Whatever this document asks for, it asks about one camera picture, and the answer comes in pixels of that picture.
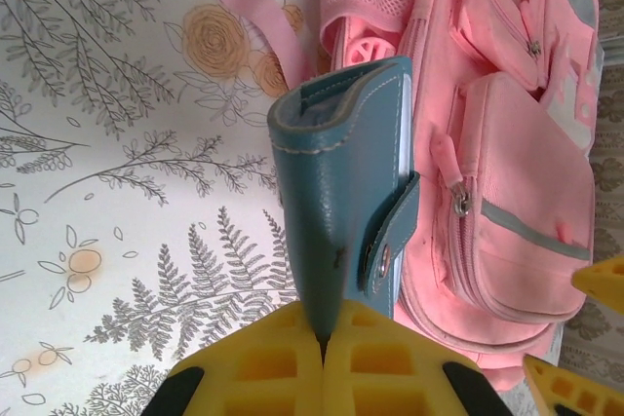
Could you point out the pink student backpack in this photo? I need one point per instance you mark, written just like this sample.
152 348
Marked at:
512 167

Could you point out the floral tablecloth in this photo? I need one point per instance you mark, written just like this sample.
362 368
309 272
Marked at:
97 143

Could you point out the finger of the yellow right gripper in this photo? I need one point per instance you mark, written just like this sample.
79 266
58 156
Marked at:
585 396
604 279

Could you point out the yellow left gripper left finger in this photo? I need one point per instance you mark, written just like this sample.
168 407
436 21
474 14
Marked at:
229 352

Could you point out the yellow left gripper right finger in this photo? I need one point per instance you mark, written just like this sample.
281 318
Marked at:
419 352

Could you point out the teal leather wallet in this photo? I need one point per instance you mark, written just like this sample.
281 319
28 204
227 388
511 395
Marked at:
317 192

